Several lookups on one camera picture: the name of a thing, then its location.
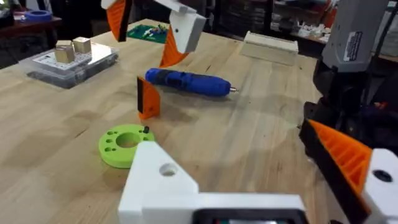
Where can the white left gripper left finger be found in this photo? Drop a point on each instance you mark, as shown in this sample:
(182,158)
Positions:
(155,186)

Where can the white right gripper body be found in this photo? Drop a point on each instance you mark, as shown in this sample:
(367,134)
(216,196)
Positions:
(174,4)

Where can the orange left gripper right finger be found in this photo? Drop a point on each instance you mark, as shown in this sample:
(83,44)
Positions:
(348,161)

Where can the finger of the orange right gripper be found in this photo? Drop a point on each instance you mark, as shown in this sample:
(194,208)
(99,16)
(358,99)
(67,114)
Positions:
(185,32)
(116,17)

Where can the blue electric screwdriver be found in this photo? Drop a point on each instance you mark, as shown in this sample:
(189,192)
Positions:
(189,82)

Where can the small black screw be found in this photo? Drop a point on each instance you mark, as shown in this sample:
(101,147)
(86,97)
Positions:
(146,129)

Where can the green board with toy blocks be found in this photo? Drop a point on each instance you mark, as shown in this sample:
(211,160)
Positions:
(146,32)

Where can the green disc with holes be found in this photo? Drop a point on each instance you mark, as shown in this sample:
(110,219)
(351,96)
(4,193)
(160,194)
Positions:
(112,154)

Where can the clear plastic parts box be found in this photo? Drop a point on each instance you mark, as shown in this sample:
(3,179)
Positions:
(71,70)

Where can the orange ribbed wedge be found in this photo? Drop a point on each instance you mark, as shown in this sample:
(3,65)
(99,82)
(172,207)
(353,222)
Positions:
(150,99)

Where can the blue tape roll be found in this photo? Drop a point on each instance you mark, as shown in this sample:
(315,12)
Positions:
(38,15)

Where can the cream rectangular box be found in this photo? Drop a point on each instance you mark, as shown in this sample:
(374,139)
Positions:
(269,48)

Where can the dark red side table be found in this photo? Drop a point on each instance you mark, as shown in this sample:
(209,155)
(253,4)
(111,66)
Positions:
(28,26)

